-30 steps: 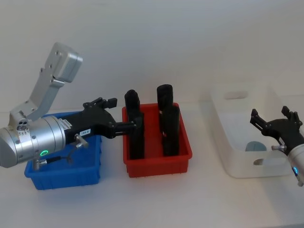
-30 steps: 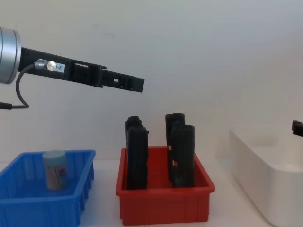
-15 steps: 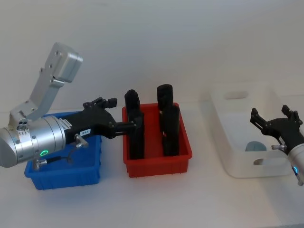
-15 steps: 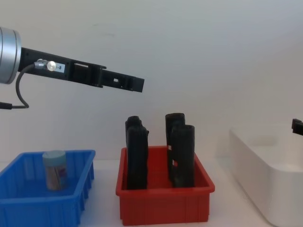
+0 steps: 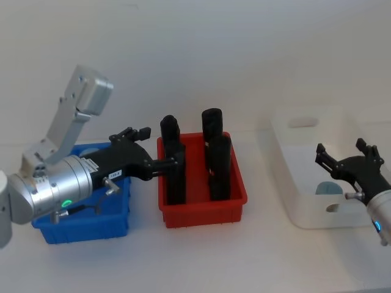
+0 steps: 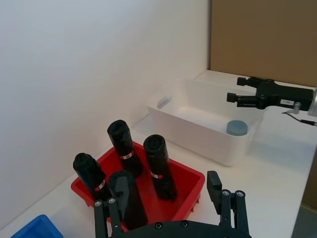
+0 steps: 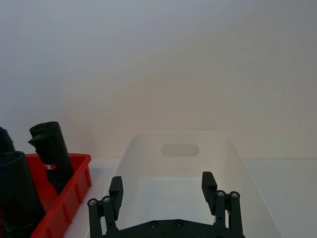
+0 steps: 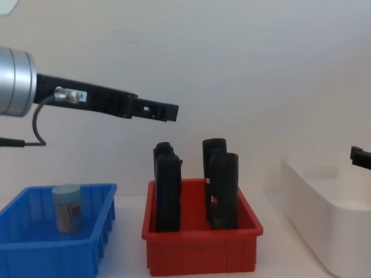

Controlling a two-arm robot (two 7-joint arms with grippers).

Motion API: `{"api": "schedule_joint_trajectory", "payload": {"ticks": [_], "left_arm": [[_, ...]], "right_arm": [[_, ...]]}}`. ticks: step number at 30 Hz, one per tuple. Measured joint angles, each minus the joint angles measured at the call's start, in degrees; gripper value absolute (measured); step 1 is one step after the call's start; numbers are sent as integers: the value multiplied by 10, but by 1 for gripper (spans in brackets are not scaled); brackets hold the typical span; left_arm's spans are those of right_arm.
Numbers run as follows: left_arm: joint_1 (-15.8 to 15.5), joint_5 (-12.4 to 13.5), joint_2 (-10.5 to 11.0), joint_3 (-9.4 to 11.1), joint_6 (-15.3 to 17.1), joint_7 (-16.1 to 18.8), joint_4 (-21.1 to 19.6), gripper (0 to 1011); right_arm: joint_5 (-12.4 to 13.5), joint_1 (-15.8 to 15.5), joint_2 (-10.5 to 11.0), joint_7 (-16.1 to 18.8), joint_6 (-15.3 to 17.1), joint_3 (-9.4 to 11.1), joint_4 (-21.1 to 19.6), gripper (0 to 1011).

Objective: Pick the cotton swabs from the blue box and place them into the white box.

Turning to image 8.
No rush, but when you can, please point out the red plastic bin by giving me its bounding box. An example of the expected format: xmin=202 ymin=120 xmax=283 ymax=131
xmin=141 ymin=178 xmax=264 ymax=273

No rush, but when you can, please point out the blue plastic bin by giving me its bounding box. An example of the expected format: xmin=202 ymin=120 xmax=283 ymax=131
xmin=0 ymin=182 xmax=118 ymax=278

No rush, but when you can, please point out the black plastic grip part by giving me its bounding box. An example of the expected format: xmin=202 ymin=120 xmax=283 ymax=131
xmin=152 ymin=141 xmax=175 ymax=177
xmin=202 ymin=138 xmax=228 ymax=180
xmin=205 ymin=152 xmax=240 ymax=231
xmin=154 ymin=153 xmax=184 ymax=233

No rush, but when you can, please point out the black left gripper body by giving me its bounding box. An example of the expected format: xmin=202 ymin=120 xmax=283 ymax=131
xmin=33 ymin=74 xmax=138 ymax=120

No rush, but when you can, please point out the dark cable with silver plug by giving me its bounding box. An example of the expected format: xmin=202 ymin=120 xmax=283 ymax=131
xmin=0 ymin=86 xmax=81 ymax=148

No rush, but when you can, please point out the clear jar with blue lid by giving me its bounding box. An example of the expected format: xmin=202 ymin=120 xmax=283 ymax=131
xmin=52 ymin=184 xmax=83 ymax=234

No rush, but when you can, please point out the white plastic bin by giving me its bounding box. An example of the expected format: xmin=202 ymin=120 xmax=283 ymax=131
xmin=279 ymin=152 xmax=371 ymax=278

